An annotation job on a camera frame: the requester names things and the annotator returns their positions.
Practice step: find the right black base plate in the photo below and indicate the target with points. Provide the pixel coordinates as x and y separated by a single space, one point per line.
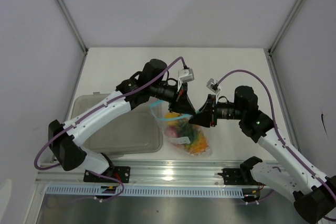
238 176

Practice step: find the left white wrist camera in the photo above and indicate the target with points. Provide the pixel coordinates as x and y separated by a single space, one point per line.
184 76

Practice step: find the yellow toy lemon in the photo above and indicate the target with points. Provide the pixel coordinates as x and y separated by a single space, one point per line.
172 116

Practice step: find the aluminium front rail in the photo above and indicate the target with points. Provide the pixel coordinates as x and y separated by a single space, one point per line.
151 173

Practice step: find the purple toy onion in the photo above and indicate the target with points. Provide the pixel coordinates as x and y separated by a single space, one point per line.
172 132

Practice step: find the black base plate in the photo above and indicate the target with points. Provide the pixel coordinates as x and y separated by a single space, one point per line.
238 176
121 173

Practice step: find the right aluminium frame post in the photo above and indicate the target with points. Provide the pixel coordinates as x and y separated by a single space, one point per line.
290 18

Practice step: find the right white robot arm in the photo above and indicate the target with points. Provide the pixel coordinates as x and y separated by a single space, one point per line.
311 191

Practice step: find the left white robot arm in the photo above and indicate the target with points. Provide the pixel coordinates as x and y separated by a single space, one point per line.
66 139

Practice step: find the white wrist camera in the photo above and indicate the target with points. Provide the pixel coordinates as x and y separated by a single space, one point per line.
214 87
184 76

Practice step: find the aluminium frame post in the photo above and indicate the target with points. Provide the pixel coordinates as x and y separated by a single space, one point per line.
290 18
71 24

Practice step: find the white slotted cable duct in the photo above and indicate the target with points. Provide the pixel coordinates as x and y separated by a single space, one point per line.
150 191

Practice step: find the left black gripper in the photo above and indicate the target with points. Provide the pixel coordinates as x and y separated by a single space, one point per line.
182 104

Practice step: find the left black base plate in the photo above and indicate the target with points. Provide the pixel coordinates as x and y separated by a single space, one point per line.
121 173

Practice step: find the clear zip top bag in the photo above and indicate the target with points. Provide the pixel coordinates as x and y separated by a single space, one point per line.
159 116

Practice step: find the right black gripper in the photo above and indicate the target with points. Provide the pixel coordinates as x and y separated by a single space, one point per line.
206 117

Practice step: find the grey translucent plastic bin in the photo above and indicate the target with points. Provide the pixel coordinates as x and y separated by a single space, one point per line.
126 134

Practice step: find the left aluminium frame post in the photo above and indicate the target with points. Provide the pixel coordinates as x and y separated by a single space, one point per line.
71 24

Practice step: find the orange toy pineapple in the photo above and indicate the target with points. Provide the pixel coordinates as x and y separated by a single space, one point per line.
197 141

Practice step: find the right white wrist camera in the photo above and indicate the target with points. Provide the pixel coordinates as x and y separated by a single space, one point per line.
214 87

